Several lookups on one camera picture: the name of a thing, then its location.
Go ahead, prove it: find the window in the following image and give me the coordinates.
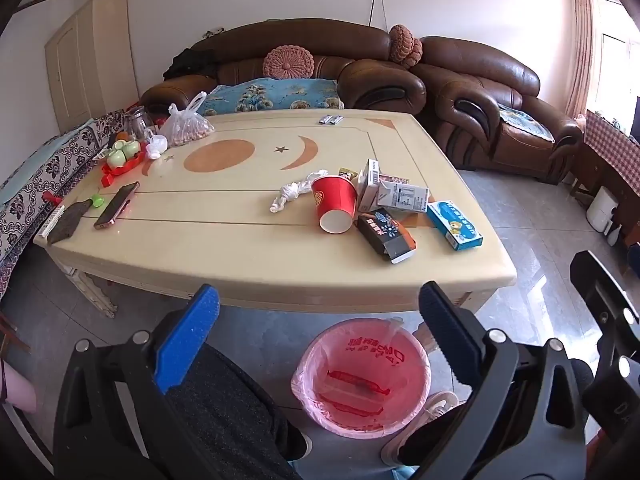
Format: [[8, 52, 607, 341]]
[[597, 0, 640, 111]]

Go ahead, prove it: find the dark flat tool green handle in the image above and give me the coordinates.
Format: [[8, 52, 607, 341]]
[[46, 195, 106, 246]]

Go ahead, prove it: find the smartphone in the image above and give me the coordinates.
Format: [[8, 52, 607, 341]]
[[94, 181, 141, 231]]

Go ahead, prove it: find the white printed carton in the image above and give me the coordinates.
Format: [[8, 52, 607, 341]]
[[375, 180, 431, 213]]

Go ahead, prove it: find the ball-shaped pink cushion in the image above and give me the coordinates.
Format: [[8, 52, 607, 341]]
[[389, 24, 424, 68]]

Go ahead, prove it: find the cream cabinet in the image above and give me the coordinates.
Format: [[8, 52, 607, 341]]
[[44, 0, 141, 133]]

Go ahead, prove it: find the red checked cloth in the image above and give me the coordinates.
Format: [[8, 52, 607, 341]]
[[582, 110, 640, 201]]

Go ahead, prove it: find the black orange box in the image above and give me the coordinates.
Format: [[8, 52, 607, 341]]
[[355, 207, 417, 264]]

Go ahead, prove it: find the brown leather armchair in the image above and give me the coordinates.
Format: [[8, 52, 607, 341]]
[[412, 36, 583, 184]]

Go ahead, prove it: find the white tissue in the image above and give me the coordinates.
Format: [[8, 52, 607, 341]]
[[270, 172, 321, 213]]

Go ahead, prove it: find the wooden side cabinet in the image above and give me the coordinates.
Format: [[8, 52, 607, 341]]
[[570, 142, 640, 241]]

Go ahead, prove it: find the white sneaker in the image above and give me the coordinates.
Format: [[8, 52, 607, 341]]
[[382, 391, 458, 466]]

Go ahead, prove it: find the long brown leather sofa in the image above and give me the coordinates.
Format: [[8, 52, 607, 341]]
[[140, 21, 427, 116]]

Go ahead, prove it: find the blue medicine box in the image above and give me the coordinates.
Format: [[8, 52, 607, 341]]
[[426, 200, 484, 252]]

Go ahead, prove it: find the pink curtain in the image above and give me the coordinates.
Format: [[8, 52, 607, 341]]
[[565, 0, 601, 118]]

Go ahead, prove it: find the red tray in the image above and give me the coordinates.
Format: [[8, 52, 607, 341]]
[[100, 140, 151, 187]]

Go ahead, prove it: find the pink trash bin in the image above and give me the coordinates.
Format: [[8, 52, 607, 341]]
[[291, 317, 432, 440]]

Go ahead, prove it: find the black white floral sofa cover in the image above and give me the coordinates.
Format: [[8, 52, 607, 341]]
[[0, 110, 126, 301]]

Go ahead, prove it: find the blue armchair seat cloth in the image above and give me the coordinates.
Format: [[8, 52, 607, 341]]
[[496, 104, 557, 143]]

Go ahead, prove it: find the plastic bag of peanuts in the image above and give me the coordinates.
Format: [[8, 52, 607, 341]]
[[159, 91, 216, 148]]

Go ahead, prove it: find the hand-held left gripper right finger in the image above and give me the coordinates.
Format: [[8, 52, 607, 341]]
[[419, 281, 588, 480]]

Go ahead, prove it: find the white remote control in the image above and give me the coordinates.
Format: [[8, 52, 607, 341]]
[[36, 205, 66, 240]]

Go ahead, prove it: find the white appliance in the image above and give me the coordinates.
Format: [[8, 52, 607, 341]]
[[586, 186, 617, 233]]

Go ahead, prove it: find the black clothing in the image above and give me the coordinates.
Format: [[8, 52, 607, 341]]
[[162, 49, 221, 80]]

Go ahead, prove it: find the small white plastic bag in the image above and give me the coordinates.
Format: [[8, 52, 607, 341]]
[[145, 132, 168, 161]]

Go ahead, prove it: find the flat pink round cushion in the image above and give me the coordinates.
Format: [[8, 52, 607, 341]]
[[263, 45, 316, 81]]

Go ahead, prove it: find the glass jar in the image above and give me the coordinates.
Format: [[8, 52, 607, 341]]
[[121, 106, 153, 141]]

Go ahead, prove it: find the blue floral sofa cloth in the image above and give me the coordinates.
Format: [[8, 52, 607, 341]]
[[196, 78, 346, 117]]

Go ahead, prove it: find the person's right leg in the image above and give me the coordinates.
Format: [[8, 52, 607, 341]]
[[400, 405, 481, 480]]

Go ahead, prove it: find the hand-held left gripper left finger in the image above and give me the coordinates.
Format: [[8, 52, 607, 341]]
[[52, 284, 221, 480]]

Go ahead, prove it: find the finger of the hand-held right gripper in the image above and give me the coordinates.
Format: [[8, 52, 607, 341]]
[[571, 251, 640, 361]]

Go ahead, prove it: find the white medicine box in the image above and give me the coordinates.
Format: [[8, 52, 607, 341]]
[[356, 158, 383, 213]]

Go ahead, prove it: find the red paper cup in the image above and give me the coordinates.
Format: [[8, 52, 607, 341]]
[[311, 175, 359, 234]]

